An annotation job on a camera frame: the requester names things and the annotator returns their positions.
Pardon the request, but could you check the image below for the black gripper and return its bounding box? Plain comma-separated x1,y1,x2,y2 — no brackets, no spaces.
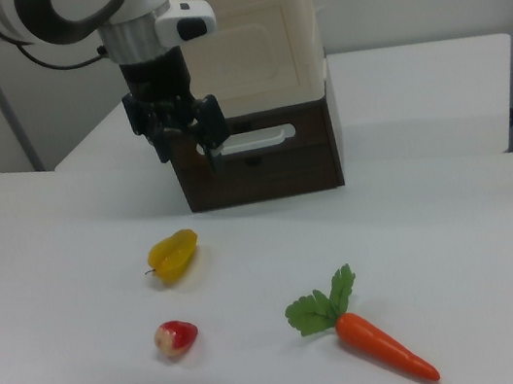
115,42,237,187

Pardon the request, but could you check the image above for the cream cabinet door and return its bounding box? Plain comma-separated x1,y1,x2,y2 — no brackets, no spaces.
175,0,306,111

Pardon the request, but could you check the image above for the cream plastic cabinet body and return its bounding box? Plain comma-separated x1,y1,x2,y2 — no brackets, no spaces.
158,0,337,128

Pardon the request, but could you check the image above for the dark brown drawer base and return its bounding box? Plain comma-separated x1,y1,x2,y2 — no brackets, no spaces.
157,57,348,217

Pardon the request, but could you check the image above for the yellow toy starfruit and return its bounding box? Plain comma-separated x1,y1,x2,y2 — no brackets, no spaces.
139,227,206,290

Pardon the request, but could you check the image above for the grey metal pole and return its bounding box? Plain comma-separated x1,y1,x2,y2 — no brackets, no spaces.
0,37,49,181

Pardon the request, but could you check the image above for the red toy radish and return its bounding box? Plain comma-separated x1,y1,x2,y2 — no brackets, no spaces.
151,315,204,364

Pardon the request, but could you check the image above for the orange toy carrot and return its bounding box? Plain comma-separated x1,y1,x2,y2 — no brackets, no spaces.
277,251,442,384

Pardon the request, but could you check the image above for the white drawer handle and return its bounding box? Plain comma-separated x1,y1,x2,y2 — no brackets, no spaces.
194,121,300,162

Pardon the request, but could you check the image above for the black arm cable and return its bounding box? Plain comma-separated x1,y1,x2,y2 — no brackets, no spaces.
16,27,112,78

